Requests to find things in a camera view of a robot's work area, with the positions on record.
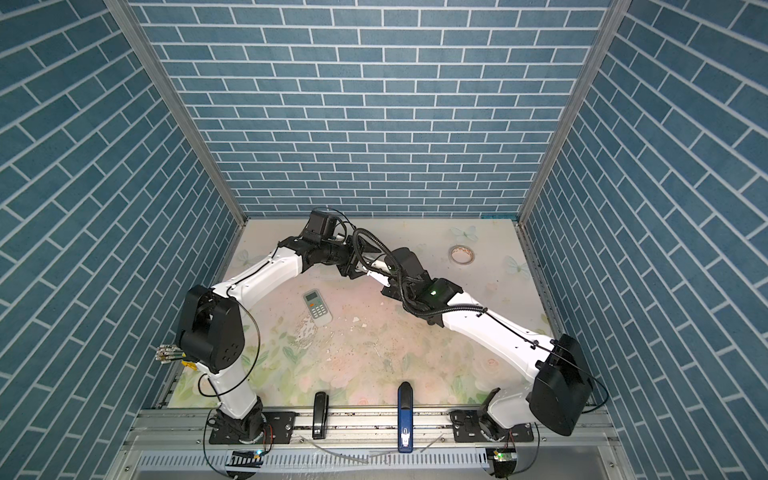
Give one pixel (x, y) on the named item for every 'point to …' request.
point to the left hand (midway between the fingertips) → (378, 256)
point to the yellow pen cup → (168, 353)
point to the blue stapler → (405, 413)
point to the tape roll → (462, 254)
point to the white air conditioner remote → (317, 307)
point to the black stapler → (320, 415)
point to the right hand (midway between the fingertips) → (388, 261)
